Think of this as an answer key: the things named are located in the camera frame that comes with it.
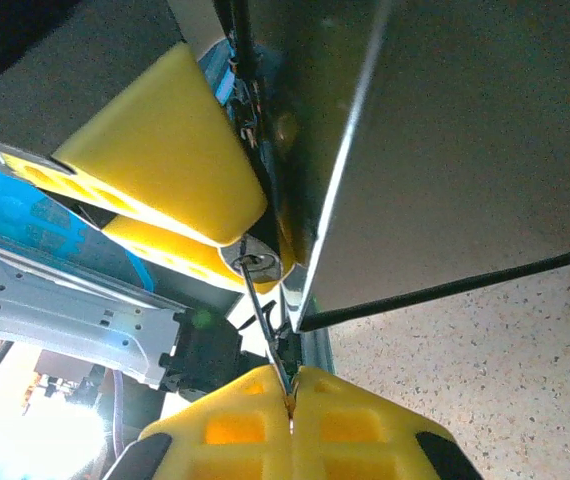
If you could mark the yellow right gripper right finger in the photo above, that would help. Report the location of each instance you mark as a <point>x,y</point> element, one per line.
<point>365,435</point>

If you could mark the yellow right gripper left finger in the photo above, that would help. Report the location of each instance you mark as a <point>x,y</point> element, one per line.
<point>230,435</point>

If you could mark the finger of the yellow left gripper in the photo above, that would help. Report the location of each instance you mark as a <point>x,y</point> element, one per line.
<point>175,150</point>
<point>165,245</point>

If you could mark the black device block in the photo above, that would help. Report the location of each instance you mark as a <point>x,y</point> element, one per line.
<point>200,345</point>

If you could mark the blue printed panel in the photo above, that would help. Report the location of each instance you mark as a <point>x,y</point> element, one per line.
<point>5,210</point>

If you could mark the black box with painting lid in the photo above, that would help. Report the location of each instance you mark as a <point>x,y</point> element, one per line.
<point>440,150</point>

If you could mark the white metal frame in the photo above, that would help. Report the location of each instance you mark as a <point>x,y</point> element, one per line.
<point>65,310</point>

